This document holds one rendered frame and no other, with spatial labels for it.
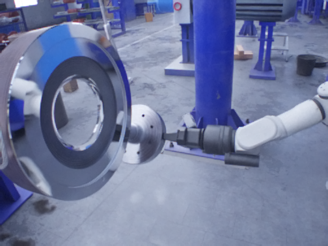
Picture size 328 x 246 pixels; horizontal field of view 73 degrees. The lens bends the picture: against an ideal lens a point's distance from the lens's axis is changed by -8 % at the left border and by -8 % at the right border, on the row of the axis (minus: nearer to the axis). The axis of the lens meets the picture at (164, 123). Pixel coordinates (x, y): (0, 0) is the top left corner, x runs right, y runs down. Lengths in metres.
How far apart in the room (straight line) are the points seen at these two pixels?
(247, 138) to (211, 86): 1.34
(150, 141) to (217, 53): 1.23
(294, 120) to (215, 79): 1.30
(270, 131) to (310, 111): 0.12
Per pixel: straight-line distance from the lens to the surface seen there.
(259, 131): 0.66
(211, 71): 1.92
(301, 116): 0.71
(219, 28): 1.85
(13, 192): 2.10
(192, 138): 0.69
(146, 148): 0.77
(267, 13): 3.80
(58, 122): 2.91
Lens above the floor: 1.31
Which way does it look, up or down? 30 degrees down
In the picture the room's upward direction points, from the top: 5 degrees counter-clockwise
